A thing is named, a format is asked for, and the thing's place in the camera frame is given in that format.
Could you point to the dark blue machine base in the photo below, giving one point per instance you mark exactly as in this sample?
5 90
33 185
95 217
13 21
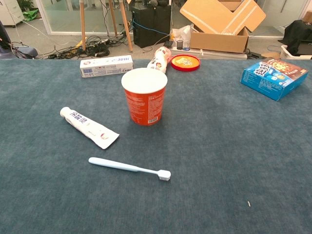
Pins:
26 51

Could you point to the black mesh pen cup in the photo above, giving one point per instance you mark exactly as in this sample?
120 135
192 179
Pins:
180 45

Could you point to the white toothpaste carton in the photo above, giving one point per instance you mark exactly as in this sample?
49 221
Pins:
107 65

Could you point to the white toothpaste tube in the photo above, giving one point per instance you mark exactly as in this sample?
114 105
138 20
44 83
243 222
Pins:
83 122

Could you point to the white storage bin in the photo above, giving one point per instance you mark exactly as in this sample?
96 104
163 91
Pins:
287 52

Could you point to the blue cookie box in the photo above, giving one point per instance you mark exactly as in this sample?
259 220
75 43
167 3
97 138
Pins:
268 80

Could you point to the white cabinet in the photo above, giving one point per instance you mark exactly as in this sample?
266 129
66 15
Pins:
9 12

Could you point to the green bag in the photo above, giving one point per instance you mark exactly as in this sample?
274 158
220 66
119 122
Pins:
30 15

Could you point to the clear bottle with white label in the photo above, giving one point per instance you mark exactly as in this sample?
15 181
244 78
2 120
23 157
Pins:
159 61

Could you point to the white plastic bag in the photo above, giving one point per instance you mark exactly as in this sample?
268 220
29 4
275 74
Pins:
182 33

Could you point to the blue table cloth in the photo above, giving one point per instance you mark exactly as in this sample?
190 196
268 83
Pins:
219 158

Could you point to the black computer tower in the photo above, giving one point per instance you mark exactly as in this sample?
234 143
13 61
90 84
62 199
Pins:
151 26

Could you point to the grey aluminium rail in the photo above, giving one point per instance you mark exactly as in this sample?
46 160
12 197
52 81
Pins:
219 54

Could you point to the wooden easel leg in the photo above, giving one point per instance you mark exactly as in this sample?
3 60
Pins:
83 24
112 17
125 24

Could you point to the light blue toothbrush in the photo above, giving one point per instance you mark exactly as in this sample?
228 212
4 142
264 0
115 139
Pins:
117 165

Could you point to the red round lid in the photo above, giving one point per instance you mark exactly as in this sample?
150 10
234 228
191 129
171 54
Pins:
185 62

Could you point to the brown cardboard box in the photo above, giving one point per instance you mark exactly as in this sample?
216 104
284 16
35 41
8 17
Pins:
219 41

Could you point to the black draped cloth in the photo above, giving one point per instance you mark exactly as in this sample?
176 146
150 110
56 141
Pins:
297 31

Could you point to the red paper cup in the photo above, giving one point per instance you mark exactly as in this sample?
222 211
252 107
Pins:
143 107

